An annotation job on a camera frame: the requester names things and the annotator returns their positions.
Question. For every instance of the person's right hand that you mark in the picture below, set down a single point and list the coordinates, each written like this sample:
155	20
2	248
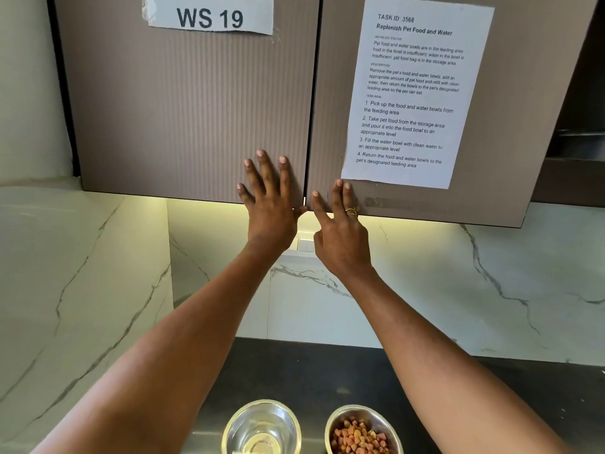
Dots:
342	245

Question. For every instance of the person's left hand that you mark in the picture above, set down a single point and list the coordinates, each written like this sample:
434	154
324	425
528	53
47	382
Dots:
269	217

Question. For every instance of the person's right forearm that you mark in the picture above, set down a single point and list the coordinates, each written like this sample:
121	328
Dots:
449	373

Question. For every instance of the person's left forearm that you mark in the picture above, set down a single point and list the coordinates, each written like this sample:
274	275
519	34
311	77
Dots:
165	364

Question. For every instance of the ribbed brown upper cabinet door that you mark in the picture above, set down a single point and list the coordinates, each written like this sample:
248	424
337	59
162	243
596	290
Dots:
165	113
510	137

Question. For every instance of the white printed paper sheet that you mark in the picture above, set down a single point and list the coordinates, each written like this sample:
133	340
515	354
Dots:
416	89

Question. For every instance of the white paper label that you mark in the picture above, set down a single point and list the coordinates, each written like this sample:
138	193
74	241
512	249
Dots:
208	16

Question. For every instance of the white wall switch panel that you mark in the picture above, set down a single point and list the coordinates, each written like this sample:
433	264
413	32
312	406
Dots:
306	244

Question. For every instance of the dark open wall shelf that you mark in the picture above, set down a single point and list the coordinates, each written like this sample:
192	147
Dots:
572	174

